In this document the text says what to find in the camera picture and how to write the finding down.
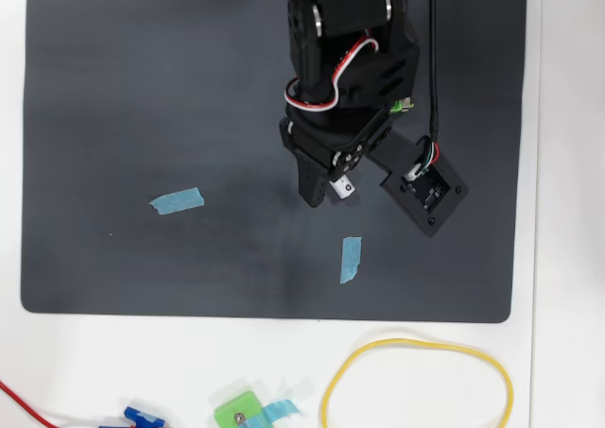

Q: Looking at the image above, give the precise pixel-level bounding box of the green battery holder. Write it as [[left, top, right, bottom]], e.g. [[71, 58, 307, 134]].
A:
[[388, 95, 415, 115]]

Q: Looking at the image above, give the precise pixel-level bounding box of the blue tape strip slanted end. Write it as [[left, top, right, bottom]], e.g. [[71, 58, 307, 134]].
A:
[[338, 236, 363, 286]]

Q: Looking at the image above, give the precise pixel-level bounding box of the yellow rubber band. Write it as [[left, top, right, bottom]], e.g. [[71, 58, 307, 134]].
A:
[[320, 336, 515, 428]]

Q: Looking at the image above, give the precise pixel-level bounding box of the black camera cable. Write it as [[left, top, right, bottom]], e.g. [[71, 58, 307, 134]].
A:
[[415, 0, 443, 177]]

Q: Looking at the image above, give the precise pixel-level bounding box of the white red black servo cable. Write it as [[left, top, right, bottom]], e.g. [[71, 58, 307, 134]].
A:
[[283, 35, 382, 113]]

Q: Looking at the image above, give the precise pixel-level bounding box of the blue connector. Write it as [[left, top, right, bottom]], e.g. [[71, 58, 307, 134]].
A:
[[97, 406, 166, 428]]

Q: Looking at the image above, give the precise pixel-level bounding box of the dark grey textured mat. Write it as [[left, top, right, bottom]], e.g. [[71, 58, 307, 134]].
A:
[[19, 0, 528, 324]]

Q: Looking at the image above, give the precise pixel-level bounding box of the white cylindrical battery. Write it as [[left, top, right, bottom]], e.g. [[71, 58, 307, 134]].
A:
[[329, 175, 356, 201]]

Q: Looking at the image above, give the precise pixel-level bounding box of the red wire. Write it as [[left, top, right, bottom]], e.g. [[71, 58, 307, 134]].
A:
[[0, 379, 61, 428]]

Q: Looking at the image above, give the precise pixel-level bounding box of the blue tape strip pointed end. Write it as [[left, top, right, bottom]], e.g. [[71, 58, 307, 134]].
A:
[[148, 186, 206, 216]]

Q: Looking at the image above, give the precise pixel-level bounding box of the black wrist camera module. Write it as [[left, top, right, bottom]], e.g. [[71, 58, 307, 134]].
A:
[[366, 128, 470, 239]]

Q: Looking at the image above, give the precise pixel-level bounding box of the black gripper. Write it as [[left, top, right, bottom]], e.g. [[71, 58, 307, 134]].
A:
[[278, 105, 394, 210]]

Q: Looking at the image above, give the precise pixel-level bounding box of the blue tape on green block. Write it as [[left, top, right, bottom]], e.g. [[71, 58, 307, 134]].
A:
[[243, 398, 303, 428]]

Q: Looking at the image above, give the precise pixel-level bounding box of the green block with screw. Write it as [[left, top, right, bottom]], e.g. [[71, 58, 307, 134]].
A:
[[213, 389, 275, 428]]

